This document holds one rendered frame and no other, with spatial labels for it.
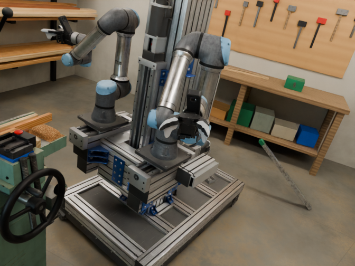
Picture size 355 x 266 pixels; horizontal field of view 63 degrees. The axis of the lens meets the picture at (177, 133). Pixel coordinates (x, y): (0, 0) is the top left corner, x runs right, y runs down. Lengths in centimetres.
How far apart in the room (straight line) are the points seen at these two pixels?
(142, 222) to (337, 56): 299
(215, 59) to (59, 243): 154
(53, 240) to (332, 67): 343
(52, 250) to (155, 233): 66
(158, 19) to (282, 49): 263
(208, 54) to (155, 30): 36
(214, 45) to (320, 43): 276
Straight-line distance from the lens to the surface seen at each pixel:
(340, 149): 433
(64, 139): 148
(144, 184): 147
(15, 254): 162
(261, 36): 400
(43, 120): 158
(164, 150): 150
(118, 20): 169
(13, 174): 120
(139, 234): 196
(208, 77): 135
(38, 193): 109
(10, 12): 122
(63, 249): 215
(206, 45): 132
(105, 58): 494
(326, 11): 397
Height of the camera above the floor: 161
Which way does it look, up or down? 26 degrees down
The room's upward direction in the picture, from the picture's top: 12 degrees clockwise
